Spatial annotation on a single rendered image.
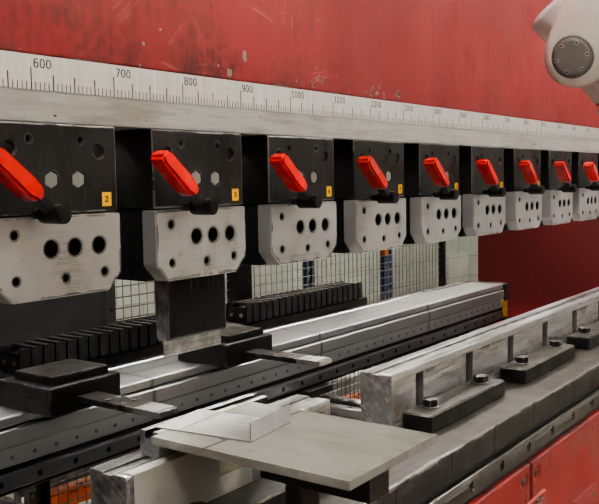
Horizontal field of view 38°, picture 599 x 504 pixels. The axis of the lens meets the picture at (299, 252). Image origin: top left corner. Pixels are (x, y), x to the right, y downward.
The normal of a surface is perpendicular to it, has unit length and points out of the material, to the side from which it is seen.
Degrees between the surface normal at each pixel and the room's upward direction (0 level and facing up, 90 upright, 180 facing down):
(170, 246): 90
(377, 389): 90
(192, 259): 90
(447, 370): 90
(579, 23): 98
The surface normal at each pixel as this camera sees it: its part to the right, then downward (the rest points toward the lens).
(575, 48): -0.54, 0.29
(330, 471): -0.02, -1.00
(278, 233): 0.81, 0.04
